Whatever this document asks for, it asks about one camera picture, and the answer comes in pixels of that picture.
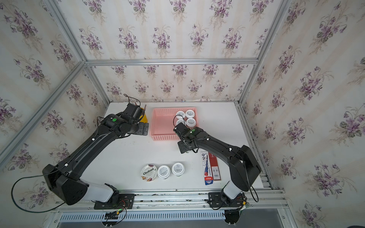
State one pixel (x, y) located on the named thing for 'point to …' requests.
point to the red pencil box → (215, 166)
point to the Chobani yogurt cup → (148, 172)
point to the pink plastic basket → (163, 120)
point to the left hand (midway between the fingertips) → (141, 128)
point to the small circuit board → (112, 215)
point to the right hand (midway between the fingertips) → (189, 146)
